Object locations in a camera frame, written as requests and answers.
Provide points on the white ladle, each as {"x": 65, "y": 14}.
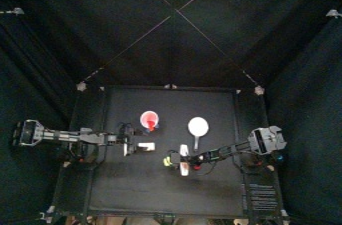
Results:
{"x": 198, "y": 126}

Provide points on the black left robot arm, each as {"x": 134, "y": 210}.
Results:
{"x": 58, "y": 134}

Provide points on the red plastic cup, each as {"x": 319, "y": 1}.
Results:
{"x": 150, "y": 119}

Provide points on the metal cloth clamp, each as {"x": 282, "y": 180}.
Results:
{"x": 15, "y": 11}
{"x": 333, "y": 13}

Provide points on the metal frame middle bracket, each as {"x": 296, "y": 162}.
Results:
{"x": 170, "y": 86}

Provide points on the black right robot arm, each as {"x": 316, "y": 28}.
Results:
{"x": 268, "y": 140}

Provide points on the white sushi roll toy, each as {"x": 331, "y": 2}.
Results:
{"x": 148, "y": 146}

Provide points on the metal frame corner bracket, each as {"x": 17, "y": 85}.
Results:
{"x": 81, "y": 86}
{"x": 260, "y": 90}

